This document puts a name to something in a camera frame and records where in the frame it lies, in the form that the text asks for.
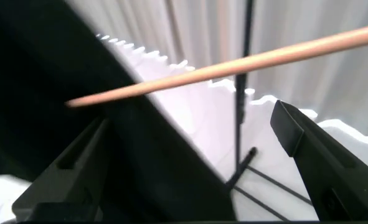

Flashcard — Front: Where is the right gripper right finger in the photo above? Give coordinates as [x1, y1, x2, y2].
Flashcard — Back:
[270, 99, 368, 222]

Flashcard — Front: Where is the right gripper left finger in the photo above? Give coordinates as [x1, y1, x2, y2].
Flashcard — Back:
[11, 117, 111, 222]

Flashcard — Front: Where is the black garment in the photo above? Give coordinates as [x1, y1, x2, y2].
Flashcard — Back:
[0, 0, 237, 222]

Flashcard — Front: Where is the pink clothes hanger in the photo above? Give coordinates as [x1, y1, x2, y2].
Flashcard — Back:
[64, 22, 368, 109]

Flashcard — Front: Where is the black clothes rack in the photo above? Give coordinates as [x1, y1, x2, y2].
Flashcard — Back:
[224, 0, 314, 222]

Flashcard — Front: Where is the white curtain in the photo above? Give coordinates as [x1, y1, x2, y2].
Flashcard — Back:
[65, 0, 368, 138]

